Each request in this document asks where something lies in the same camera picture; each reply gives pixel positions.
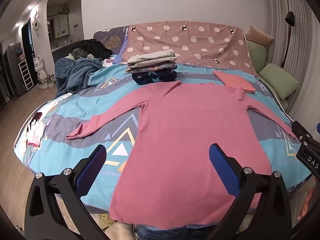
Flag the white wire rack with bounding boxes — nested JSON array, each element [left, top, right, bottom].
[[17, 60, 34, 92]]

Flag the grey curtain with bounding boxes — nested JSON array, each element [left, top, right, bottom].
[[266, 0, 319, 135]]

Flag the salmon folded garment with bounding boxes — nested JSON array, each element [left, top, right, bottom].
[[213, 70, 256, 94]]

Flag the pink polka-dot sheet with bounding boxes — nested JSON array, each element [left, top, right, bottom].
[[122, 21, 256, 75]]

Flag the tan pillow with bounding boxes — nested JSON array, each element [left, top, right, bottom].
[[245, 26, 274, 49]]

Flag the navy star folded garment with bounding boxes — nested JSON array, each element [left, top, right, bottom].
[[132, 68, 177, 85]]

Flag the blue jeans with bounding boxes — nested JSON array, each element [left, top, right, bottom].
[[133, 224, 216, 239]]

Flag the white gloves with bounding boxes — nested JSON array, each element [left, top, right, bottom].
[[26, 120, 46, 147]]

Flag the black clothes pile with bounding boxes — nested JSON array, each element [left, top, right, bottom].
[[70, 39, 113, 60]]

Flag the red phone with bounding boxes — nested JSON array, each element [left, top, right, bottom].
[[30, 112, 42, 124]]

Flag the blue patterned duvet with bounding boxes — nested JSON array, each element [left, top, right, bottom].
[[14, 64, 311, 211]]

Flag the teal blue blanket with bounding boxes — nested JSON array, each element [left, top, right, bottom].
[[55, 57, 103, 98]]

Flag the green pillow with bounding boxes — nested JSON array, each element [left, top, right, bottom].
[[247, 41, 267, 74], [259, 63, 299, 100]]

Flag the black floor lamp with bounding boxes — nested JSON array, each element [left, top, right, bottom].
[[281, 11, 295, 68]]

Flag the pink long-sleeve shirt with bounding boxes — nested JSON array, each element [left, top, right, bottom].
[[79, 81, 292, 229]]

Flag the white cat figurine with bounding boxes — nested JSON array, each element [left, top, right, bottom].
[[33, 56, 48, 89]]

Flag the floral folded garment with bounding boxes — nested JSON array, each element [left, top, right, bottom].
[[126, 62, 176, 74]]

